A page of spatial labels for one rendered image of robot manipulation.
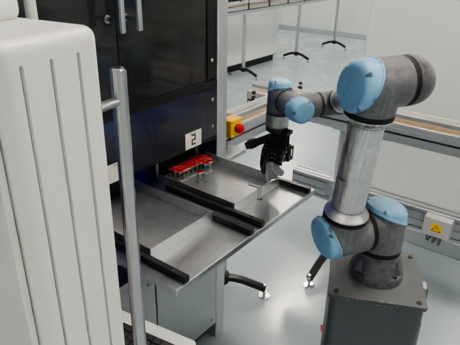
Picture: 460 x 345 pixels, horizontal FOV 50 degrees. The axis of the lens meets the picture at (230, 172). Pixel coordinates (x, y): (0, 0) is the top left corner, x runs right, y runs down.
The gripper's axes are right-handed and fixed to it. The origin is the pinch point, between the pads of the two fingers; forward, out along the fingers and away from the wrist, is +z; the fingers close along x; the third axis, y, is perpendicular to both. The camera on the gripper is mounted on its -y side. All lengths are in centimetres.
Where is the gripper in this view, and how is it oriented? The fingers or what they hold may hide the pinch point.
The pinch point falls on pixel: (267, 179)
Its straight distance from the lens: 168.2
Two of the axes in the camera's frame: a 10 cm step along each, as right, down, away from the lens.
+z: -0.4, 9.0, 4.4
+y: 7.9, 2.9, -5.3
